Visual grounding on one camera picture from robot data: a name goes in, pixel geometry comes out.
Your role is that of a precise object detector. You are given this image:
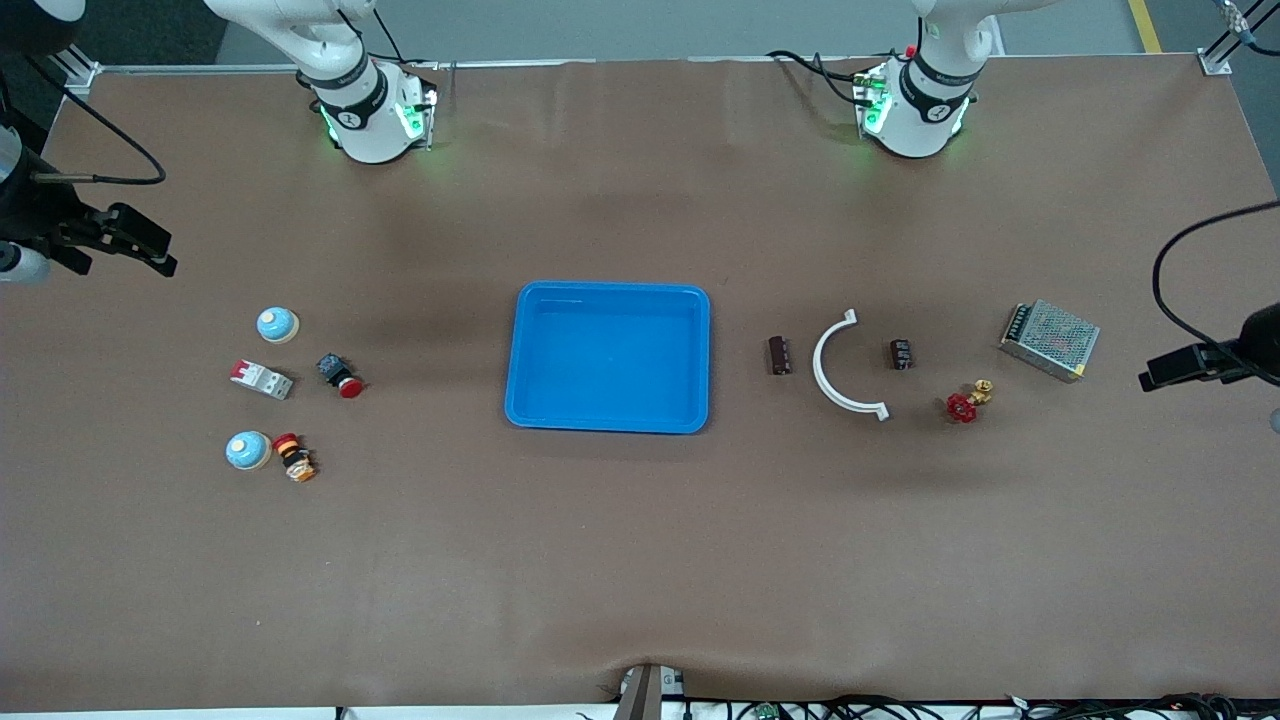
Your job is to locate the metal mesh power supply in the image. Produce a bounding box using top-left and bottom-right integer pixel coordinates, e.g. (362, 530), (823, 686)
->
(998, 299), (1102, 384)

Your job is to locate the white red circuit breaker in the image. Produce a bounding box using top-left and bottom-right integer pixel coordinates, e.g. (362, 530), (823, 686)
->
(229, 359), (295, 401)

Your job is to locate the red brass valve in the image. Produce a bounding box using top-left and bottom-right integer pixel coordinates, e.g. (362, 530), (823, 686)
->
(945, 378), (995, 425)

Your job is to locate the red button black blue body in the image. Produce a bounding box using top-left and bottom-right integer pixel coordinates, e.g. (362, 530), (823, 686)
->
(316, 352), (365, 400)

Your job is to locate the red button orange yellow body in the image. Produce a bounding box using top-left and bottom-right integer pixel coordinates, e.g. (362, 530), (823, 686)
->
(270, 432), (318, 484)

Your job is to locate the white curved plastic clamp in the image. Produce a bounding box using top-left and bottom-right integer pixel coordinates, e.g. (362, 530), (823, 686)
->
(811, 309), (891, 423)

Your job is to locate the blue plastic tray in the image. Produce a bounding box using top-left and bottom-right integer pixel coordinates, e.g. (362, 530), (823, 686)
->
(503, 281), (712, 435)

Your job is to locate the aluminium frame post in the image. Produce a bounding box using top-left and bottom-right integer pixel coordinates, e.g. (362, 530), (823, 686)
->
(1198, 0), (1280, 76)
(45, 40), (101, 101)

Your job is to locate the silver table edge rail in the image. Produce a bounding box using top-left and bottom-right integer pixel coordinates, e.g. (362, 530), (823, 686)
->
(95, 55), (776, 75)

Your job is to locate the black arm base cable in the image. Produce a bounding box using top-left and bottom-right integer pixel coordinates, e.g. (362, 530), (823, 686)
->
(765, 50), (863, 109)

